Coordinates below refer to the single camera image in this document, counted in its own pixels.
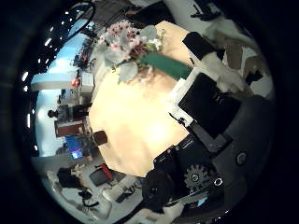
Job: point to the pink flower bouquet green wrap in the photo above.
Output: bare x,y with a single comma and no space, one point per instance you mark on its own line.
162,63

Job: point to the brown cylindrical vase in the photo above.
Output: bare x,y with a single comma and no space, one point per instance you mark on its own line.
100,137

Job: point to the white box cabinet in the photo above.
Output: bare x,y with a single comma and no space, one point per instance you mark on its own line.
87,83

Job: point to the small red object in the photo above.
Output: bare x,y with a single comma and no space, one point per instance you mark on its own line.
74,82

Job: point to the brown wooden cabinet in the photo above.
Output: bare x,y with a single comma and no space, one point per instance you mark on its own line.
70,129

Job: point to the blue lit monitor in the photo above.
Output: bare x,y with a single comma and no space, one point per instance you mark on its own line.
74,149

